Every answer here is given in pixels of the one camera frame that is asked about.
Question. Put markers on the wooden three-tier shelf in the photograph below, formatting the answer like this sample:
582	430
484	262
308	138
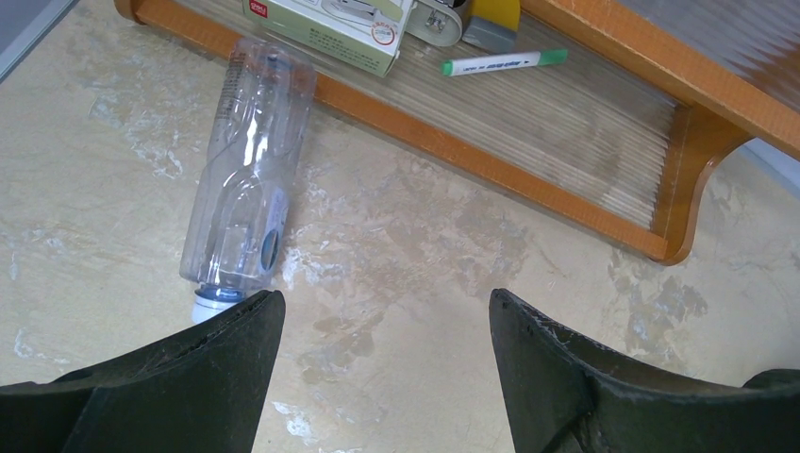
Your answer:
620	138

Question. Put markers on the clear bottle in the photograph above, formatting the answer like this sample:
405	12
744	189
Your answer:
243	196

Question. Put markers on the green-capped white marker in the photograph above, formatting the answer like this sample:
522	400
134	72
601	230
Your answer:
502	62

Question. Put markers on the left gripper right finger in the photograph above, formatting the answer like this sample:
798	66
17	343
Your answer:
565	392

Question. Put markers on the white stapler on bottom shelf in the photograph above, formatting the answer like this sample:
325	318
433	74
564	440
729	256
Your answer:
366	34

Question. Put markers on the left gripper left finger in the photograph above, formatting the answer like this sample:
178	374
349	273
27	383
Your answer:
201	389

